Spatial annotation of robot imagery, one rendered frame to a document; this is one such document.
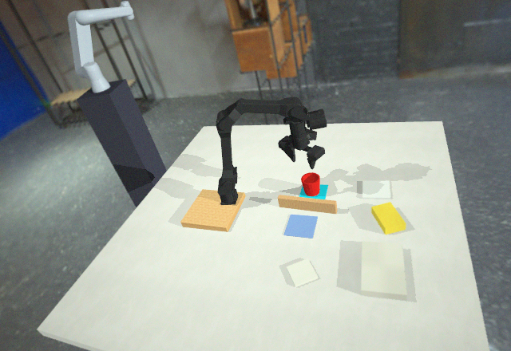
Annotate light wooden bar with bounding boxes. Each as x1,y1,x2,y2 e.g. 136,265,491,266
278,195,337,214

